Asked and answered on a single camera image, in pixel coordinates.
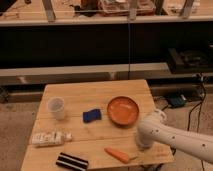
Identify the clear plastic bottle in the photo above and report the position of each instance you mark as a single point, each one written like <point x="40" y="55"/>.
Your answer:
<point x="54" y="138"/>

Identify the orange pepper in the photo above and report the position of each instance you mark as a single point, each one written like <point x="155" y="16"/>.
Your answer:
<point x="119" y="155"/>

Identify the blue power adapter box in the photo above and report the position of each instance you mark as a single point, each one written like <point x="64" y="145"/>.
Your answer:
<point x="175" y="100"/>

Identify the black white striped object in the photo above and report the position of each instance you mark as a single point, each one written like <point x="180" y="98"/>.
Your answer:
<point x="72" y="162"/>

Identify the translucent plastic cup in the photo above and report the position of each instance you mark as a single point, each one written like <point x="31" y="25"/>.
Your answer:
<point x="55" y="106"/>

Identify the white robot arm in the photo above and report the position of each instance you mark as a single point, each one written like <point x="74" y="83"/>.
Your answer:
<point x="152" y="128"/>

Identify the blue sponge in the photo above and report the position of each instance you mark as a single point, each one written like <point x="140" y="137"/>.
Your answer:
<point x="92" y="115"/>

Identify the orange plate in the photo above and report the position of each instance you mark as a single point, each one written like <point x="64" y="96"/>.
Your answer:
<point x="123" y="111"/>

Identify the wooden table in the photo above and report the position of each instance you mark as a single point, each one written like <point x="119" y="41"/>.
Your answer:
<point x="90" y="139"/>

